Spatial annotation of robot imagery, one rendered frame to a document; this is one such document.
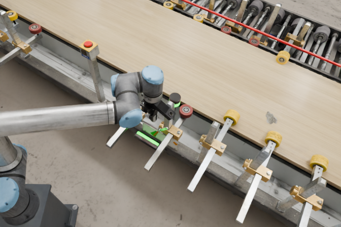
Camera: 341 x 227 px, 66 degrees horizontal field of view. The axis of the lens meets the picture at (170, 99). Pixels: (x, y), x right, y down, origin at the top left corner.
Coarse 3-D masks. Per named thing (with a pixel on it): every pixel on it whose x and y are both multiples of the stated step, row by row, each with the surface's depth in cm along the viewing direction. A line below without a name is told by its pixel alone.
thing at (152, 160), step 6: (180, 120) 155; (180, 126) 155; (168, 138) 148; (162, 144) 145; (156, 150) 143; (162, 150) 144; (156, 156) 141; (150, 162) 139; (144, 168) 138; (150, 168) 138
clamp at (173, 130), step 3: (162, 123) 152; (159, 126) 152; (162, 126) 151; (171, 126) 151; (174, 126) 151; (171, 129) 150; (174, 129) 150; (177, 129) 150; (165, 132) 152; (168, 132) 150; (171, 132) 149; (174, 132) 149; (174, 135) 149; (177, 135) 148; (180, 135) 149; (174, 138) 151; (177, 138) 149
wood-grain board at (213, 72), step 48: (0, 0) 203; (48, 0) 207; (96, 0) 211; (144, 0) 215; (144, 48) 183; (192, 48) 186; (240, 48) 189; (192, 96) 161; (240, 96) 164; (288, 96) 166; (336, 96) 169; (288, 144) 146; (336, 144) 148
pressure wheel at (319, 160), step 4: (312, 156) 139; (316, 156) 136; (320, 156) 135; (312, 160) 136; (316, 160) 134; (320, 160) 133; (324, 160) 133; (328, 160) 135; (312, 164) 136; (316, 164) 134; (320, 164) 132; (324, 164) 132; (312, 168) 138; (324, 168) 133
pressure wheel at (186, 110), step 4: (184, 104) 156; (180, 108) 154; (184, 108) 155; (188, 108) 155; (192, 108) 155; (180, 112) 153; (184, 112) 153; (188, 112) 153; (184, 116) 153; (188, 116) 153
